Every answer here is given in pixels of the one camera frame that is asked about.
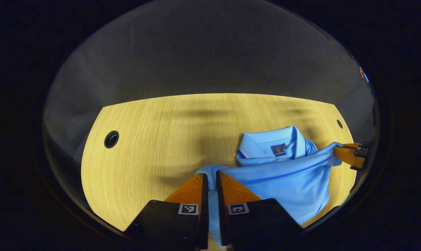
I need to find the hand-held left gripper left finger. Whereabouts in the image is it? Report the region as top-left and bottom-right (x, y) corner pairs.
(125, 173), (209, 251)

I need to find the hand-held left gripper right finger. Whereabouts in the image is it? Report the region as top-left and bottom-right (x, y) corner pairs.
(216, 171), (303, 248)

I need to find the light blue T-shirt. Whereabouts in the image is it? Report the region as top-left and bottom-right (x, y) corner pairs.
(196, 125), (343, 249)

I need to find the large black table grommet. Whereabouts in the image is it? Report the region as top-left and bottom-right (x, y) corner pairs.
(104, 130), (120, 149)

